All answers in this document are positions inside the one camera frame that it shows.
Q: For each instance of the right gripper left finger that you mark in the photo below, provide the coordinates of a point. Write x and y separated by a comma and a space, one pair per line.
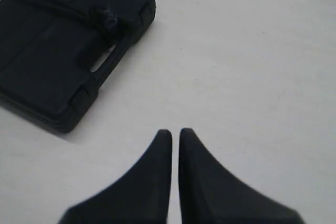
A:
141, 195

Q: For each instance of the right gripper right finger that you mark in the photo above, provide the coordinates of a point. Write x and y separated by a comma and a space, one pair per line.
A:
209, 193

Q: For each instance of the black plastic carry case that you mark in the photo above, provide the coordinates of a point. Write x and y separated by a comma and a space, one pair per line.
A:
56, 54

